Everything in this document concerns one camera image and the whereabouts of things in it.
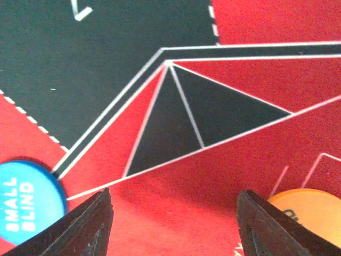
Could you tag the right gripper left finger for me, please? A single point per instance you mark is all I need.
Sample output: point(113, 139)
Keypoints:
point(83, 231)

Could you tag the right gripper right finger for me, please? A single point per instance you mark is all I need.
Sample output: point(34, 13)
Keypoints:
point(265, 230)

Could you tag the orange big blind button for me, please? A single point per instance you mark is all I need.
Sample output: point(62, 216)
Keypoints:
point(316, 210)

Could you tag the blue small blind button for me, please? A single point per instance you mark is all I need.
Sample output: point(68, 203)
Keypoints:
point(31, 200)

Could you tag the round red black poker mat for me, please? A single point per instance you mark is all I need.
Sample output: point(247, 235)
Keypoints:
point(175, 107)

